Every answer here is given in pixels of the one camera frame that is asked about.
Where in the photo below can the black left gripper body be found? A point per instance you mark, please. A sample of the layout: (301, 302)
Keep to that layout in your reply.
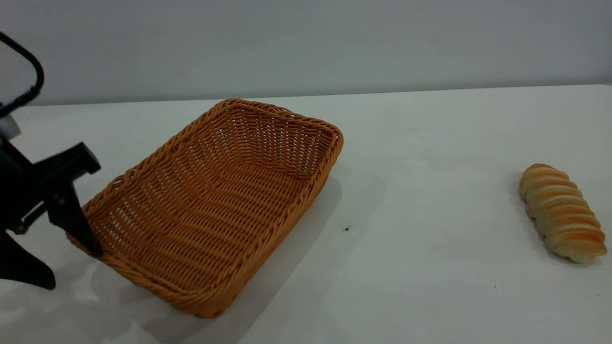
(28, 186)

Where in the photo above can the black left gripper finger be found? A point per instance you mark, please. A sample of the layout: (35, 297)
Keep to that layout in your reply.
(67, 208)
(21, 265)

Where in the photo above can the orange woven wicker basket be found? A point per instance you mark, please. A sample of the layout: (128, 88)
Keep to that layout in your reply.
(215, 205)

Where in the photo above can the ridged golden bread roll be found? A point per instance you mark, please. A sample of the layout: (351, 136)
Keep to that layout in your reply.
(559, 210)

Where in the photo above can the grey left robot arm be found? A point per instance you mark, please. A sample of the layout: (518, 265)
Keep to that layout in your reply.
(8, 128)

